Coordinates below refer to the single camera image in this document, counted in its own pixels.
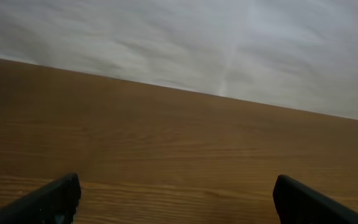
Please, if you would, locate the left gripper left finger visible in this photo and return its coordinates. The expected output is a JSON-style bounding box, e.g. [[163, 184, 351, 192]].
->
[[0, 172, 82, 224]]

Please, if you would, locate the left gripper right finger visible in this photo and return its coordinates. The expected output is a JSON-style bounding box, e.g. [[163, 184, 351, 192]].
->
[[272, 174, 358, 224]]

